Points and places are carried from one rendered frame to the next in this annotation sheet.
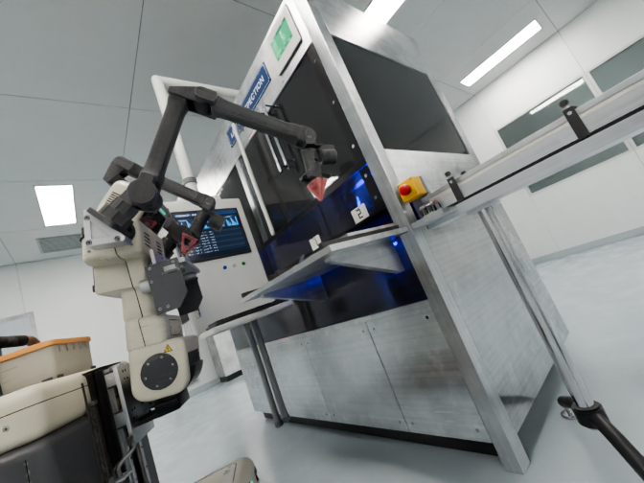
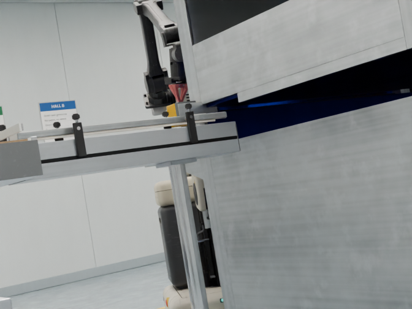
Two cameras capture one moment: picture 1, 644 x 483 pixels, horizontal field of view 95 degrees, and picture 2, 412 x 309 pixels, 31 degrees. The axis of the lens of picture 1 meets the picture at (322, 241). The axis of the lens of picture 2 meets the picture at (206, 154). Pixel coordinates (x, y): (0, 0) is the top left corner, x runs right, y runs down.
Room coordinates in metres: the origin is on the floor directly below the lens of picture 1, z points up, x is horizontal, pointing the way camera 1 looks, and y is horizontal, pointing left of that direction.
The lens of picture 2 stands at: (1.44, -2.73, 0.76)
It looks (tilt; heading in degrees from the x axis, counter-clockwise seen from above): 2 degrees up; 98
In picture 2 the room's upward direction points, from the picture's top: 9 degrees counter-clockwise
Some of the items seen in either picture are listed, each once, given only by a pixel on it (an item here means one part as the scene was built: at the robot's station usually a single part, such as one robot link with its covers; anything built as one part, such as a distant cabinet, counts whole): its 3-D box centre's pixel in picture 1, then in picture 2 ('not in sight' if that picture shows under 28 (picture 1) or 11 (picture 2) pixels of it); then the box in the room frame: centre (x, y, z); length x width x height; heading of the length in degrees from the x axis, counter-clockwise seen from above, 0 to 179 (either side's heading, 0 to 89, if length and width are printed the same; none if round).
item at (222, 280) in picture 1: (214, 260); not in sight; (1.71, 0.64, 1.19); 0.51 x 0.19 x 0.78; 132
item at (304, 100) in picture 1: (310, 129); not in sight; (1.30, -0.15, 1.50); 0.43 x 0.01 x 0.59; 42
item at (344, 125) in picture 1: (342, 122); not in sight; (1.15, -0.27, 1.40); 0.05 x 0.01 x 0.80; 42
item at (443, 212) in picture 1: (435, 217); not in sight; (1.08, -0.42, 0.87); 0.14 x 0.13 x 0.02; 132
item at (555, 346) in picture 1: (535, 308); (197, 289); (1.05, -0.58, 0.46); 0.09 x 0.09 x 0.77; 42
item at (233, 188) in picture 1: (237, 218); not in sight; (2.04, 0.51, 1.50); 0.49 x 0.01 x 0.59; 42
